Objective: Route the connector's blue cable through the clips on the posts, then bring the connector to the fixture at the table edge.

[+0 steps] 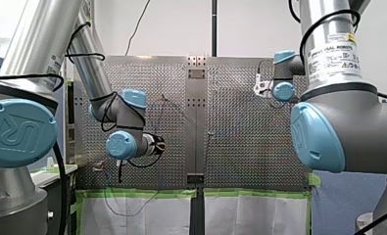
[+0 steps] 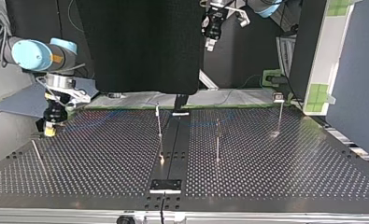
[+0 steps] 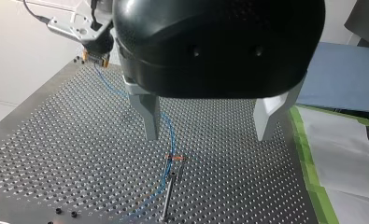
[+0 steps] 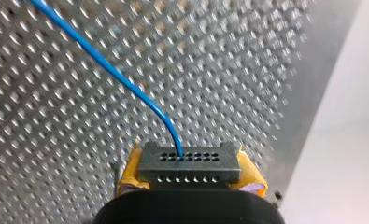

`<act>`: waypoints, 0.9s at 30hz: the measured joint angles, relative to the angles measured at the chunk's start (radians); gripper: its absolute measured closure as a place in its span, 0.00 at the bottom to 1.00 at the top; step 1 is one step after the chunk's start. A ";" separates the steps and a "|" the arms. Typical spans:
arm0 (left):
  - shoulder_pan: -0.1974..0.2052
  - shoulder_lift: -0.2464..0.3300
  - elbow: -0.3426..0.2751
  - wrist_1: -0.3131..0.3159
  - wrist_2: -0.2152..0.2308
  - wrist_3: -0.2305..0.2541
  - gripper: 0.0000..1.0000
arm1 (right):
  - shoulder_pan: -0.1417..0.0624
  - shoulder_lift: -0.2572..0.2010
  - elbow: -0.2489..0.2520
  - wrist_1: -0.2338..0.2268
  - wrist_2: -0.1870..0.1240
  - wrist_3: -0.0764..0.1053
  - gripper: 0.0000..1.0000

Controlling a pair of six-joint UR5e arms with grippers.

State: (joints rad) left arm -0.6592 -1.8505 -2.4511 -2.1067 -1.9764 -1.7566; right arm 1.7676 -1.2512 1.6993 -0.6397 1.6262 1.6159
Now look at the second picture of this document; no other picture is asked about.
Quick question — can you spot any grey board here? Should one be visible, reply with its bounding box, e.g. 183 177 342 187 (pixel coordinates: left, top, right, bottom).
0 77 100 119

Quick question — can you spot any metal post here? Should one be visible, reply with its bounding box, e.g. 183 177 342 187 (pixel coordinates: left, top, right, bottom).
31 139 50 176
154 104 166 165
214 118 222 164
271 91 287 137

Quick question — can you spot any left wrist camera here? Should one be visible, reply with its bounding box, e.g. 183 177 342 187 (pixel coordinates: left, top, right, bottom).
226 5 251 28

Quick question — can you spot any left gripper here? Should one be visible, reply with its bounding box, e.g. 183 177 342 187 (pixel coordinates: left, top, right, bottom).
203 6 229 52

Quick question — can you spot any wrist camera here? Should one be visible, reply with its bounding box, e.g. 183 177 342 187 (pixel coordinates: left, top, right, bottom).
226 5 251 28
35 76 92 109

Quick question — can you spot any black upright block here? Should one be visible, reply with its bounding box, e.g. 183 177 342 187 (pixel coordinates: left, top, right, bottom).
171 93 191 118

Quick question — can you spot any black panel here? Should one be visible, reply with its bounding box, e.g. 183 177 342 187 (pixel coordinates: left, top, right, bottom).
75 0 206 95

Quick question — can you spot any connector holder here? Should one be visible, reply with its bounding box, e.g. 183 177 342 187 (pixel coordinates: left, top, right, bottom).
149 178 183 195

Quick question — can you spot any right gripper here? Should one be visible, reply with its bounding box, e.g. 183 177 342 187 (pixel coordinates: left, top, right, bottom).
42 92 71 138

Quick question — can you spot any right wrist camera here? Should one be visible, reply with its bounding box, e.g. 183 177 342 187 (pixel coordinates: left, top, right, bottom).
35 76 92 109

